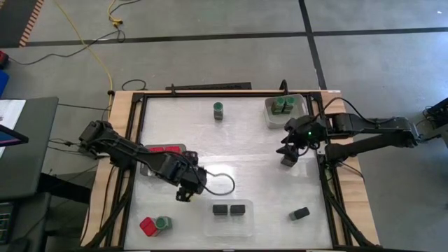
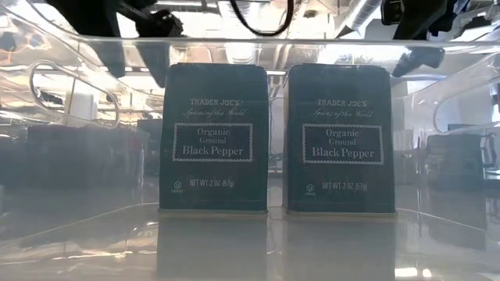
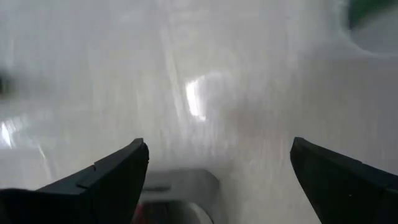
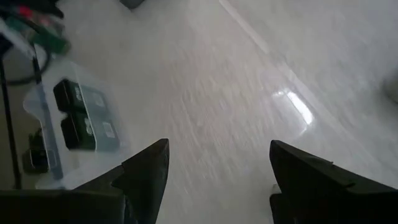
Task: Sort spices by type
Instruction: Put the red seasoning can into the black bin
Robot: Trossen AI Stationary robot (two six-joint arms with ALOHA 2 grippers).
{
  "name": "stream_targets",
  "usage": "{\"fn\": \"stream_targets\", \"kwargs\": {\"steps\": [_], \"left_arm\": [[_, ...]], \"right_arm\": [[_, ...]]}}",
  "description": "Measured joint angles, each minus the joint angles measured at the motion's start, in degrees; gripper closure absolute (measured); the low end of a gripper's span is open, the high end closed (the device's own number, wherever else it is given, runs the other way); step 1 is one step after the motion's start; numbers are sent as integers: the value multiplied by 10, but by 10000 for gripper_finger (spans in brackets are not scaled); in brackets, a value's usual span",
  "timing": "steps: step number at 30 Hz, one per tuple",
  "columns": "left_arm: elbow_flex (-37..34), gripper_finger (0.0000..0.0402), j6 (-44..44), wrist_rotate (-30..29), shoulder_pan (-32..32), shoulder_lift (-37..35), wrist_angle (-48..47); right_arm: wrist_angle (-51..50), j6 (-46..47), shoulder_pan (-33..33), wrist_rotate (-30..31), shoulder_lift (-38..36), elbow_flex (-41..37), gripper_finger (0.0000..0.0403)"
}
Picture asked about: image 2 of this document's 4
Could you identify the ribbed silver duct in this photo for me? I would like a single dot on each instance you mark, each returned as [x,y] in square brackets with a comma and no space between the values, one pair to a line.
[242,50]

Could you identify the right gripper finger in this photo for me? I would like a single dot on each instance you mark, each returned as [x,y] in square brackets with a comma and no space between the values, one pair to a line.
[422,23]

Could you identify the silver ventilation duct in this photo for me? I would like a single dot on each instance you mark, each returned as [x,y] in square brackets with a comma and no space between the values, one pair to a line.
[361,15]

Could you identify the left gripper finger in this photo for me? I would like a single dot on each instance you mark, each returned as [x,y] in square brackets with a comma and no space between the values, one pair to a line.
[93,19]
[158,27]

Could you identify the clear plastic bin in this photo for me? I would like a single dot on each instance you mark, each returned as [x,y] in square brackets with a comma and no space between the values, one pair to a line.
[332,43]

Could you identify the ceiling strip light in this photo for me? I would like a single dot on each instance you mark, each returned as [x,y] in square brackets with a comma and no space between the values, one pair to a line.
[276,72]
[129,69]

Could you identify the dark background object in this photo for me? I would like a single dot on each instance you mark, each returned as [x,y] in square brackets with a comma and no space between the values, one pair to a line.
[150,148]

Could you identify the dark grey plastic bin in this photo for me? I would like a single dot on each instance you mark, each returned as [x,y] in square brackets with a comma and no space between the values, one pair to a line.
[78,160]

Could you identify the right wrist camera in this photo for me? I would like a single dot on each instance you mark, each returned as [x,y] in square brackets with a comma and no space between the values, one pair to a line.
[391,11]

